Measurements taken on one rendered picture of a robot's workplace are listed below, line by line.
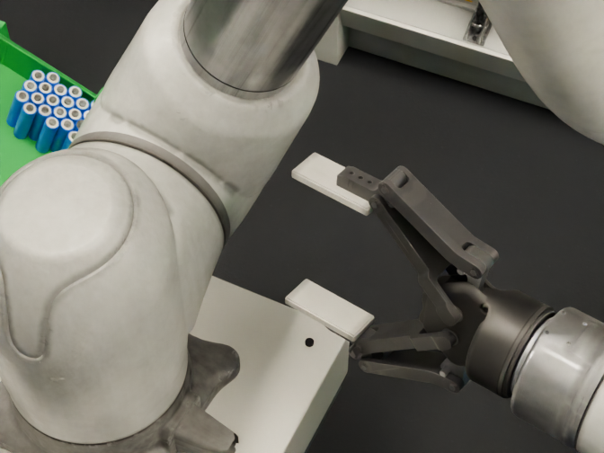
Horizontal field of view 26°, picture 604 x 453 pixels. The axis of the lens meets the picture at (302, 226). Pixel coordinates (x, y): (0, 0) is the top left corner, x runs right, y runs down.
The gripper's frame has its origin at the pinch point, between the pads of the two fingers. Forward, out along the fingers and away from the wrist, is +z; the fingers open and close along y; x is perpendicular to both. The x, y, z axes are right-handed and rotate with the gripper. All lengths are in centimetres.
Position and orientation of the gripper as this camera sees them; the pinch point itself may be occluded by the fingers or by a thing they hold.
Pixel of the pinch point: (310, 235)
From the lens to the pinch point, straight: 103.6
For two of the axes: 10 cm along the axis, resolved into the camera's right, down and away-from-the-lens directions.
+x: -5.9, 5.2, -6.1
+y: 0.4, -7.4, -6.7
